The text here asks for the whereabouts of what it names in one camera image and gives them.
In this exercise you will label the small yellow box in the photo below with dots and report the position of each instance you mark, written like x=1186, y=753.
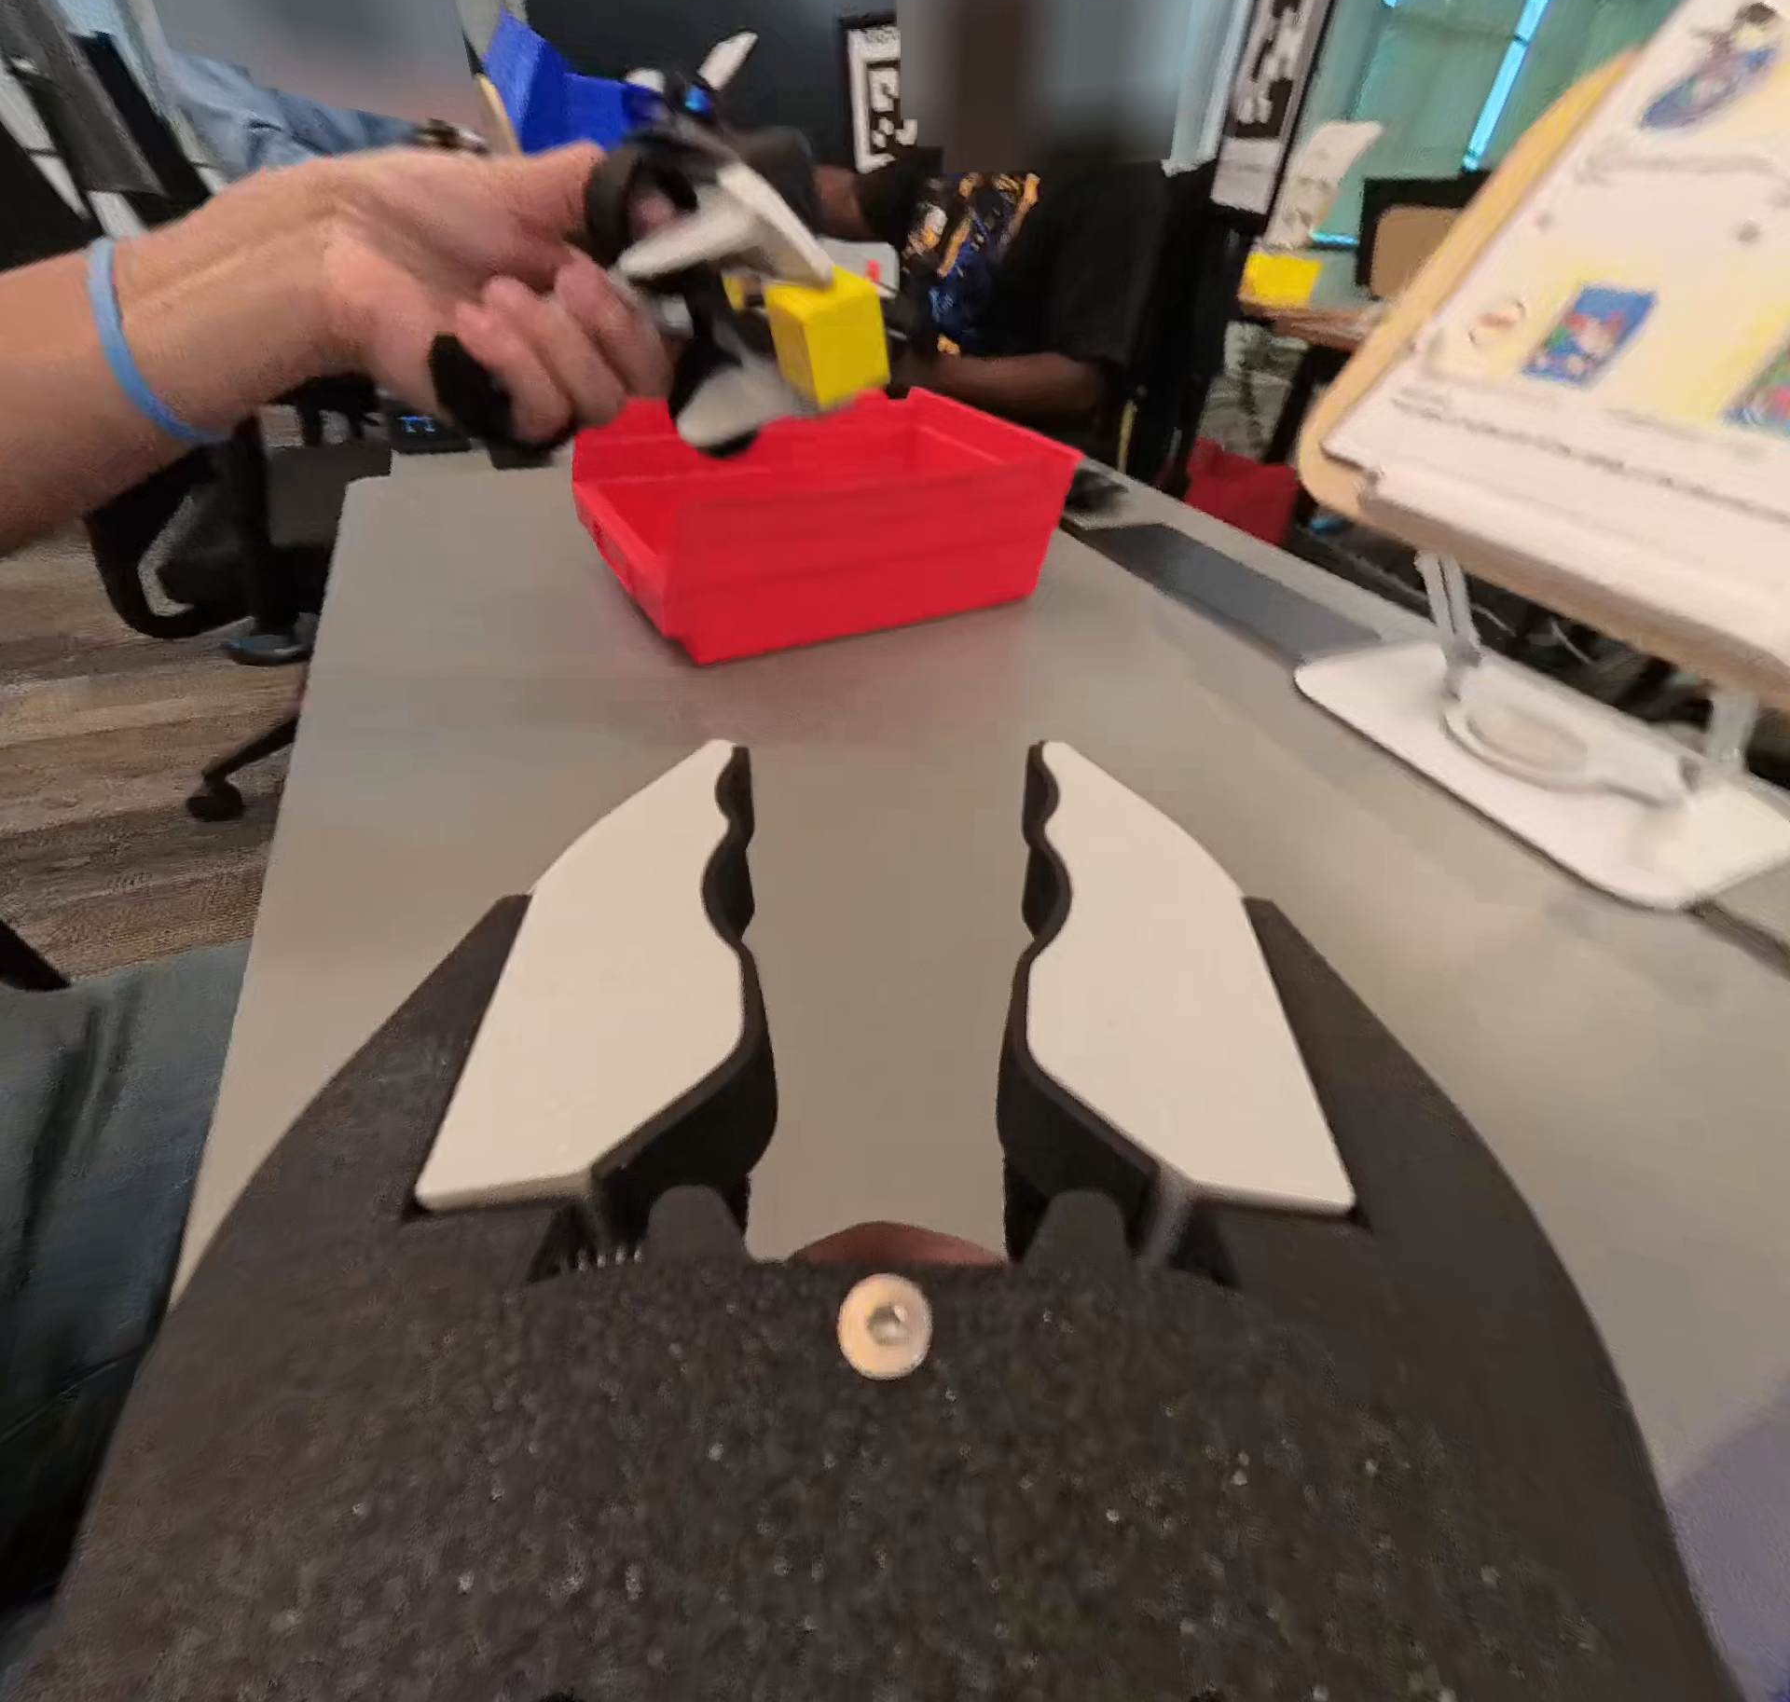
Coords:
x=1284, y=277

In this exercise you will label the person's left hand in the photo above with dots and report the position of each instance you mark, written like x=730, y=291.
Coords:
x=448, y=265

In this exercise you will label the yellow wooden cube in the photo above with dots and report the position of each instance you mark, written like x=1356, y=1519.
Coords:
x=831, y=339

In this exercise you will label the small printed marker board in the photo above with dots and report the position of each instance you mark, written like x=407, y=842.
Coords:
x=875, y=94

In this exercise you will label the blue wristband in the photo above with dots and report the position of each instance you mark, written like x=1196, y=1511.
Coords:
x=126, y=349

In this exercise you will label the red plastic bin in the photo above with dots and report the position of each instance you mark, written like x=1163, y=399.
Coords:
x=839, y=531

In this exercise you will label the clipboard with instruction sheet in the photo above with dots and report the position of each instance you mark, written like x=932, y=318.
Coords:
x=1624, y=277

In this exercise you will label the black office chair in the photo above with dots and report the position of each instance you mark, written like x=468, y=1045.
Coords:
x=209, y=556

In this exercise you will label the red bag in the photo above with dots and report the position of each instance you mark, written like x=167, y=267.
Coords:
x=1244, y=496

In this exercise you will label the blue plastic bin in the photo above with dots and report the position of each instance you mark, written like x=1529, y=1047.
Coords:
x=560, y=88

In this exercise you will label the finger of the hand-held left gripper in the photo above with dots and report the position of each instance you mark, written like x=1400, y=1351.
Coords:
x=729, y=409
x=732, y=250

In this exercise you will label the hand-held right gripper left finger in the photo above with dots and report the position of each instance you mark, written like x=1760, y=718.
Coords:
x=603, y=1019

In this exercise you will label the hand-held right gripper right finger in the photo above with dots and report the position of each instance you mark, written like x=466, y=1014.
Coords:
x=1191, y=1031

